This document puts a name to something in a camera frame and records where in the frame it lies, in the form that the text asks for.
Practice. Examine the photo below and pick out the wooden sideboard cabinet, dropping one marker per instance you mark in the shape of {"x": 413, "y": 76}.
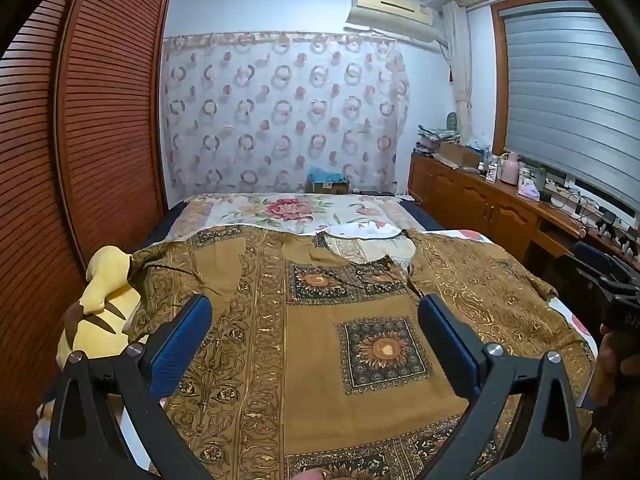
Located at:
{"x": 475, "y": 200}

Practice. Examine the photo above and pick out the person's right hand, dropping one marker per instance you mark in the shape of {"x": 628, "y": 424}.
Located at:
{"x": 607, "y": 365}

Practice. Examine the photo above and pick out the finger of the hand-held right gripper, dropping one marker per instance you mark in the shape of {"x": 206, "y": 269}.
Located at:
{"x": 597, "y": 260}
{"x": 580, "y": 280}

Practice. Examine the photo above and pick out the purple tissue pack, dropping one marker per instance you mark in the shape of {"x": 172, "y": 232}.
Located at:
{"x": 528, "y": 191}

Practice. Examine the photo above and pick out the stack of folded cloths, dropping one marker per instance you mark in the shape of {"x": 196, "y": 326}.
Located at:
{"x": 437, "y": 134}

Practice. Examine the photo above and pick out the white power strip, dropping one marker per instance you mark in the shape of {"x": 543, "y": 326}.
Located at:
{"x": 570, "y": 197}

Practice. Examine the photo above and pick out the grey window blind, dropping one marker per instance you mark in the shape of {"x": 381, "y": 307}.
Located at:
{"x": 570, "y": 95}

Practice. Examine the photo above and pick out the floral quilt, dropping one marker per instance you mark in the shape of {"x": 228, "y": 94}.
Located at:
{"x": 285, "y": 210}

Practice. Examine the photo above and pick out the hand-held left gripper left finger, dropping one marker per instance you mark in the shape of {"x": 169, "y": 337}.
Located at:
{"x": 180, "y": 345}

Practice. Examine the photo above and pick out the brown patterned garment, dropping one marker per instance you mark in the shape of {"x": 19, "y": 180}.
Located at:
{"x": 320, "y": 340}

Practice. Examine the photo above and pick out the yellow plush toy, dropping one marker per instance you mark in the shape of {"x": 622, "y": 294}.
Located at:
{"x": 102, "y": 300}

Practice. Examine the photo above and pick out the wall air conditioner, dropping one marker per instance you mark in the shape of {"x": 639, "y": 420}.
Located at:
{"x": 395, "y": 12}

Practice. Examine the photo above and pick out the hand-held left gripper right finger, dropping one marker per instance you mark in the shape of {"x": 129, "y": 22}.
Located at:
{"x": 452, "y": 352}

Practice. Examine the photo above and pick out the pink thermos jug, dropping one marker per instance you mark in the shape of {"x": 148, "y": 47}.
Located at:
{"x": 511, "y": 170}

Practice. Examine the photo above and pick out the blue plastic bag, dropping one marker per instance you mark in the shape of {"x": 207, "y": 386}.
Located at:
{"x": 325, "y": 175}

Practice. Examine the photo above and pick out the large cardboard box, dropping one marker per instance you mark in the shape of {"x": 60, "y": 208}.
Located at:
{"x": 457, "y": 156}

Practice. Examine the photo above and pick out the wooden louvred wardrobe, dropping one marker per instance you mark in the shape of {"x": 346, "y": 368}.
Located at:
{"x": 85, "y": 135}

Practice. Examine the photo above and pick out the small cardboard box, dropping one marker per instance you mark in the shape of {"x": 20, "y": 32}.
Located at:
{"x": 327, "y": 188}

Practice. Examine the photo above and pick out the beige window curtain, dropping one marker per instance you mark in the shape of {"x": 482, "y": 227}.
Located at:
{"x": 461, "y": 80}

